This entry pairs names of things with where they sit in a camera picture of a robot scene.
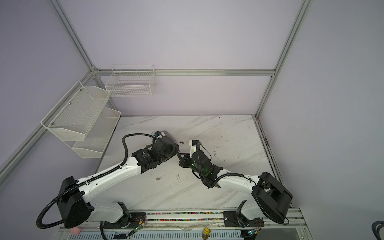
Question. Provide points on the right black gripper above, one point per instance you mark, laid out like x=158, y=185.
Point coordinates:
x=190, y=159

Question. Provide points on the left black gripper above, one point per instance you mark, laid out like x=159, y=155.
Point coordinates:
x=167, y=145

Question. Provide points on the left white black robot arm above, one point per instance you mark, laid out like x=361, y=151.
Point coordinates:
x=78, y=203

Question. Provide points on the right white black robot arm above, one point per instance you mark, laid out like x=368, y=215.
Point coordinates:
x=272, y=199

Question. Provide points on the grey fabric glasses case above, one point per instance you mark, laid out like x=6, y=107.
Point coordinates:
x=166, y=134

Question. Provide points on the white two-tier mesh shelf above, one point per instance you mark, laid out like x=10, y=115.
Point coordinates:
x=83, y=121

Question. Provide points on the pink eraser block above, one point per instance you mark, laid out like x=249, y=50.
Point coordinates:
x=75, y=231

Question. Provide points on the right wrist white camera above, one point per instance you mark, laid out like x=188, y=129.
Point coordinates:
x=193, y=146

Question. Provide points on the wrist white camera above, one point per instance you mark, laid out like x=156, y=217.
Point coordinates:
x=193, y=146
x=157, y=134

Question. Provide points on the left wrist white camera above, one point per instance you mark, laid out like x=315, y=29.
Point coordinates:
x=157, y=134

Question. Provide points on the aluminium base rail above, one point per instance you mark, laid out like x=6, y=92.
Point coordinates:
x=190, y=224

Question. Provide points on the white wire basket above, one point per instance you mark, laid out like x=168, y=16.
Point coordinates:
x=132, y=81

